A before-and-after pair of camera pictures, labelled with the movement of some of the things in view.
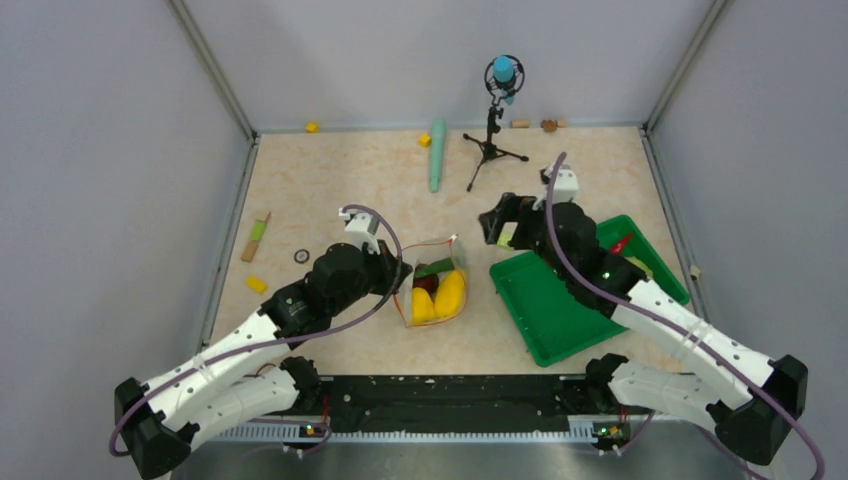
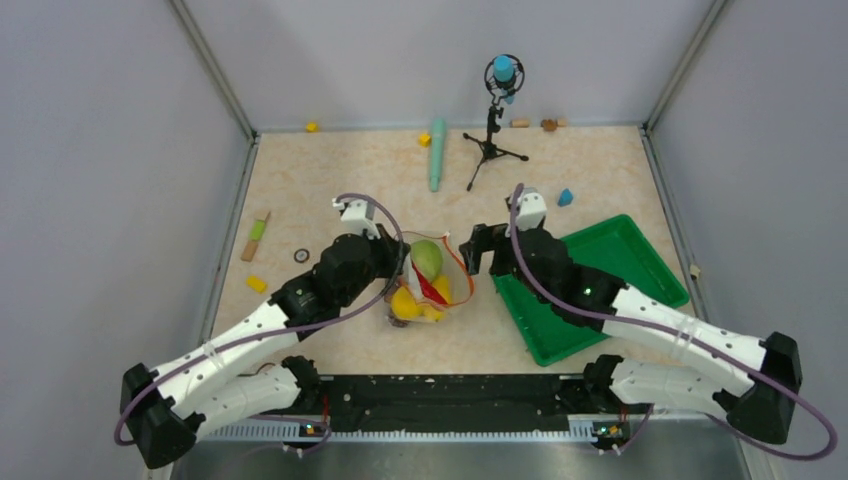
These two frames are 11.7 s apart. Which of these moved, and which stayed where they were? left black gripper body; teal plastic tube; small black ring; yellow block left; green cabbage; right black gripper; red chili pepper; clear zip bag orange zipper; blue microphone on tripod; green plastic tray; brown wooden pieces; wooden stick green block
Moved: clear zip bag orange zipper; red chili pepper; right black gripper; green cabbage
Stayed: blue microphone on tripod; small black ring; yellow block left; left black gripper body; teal plastic tube; brown wooden pieces; wooden stick green block; green plastic tray
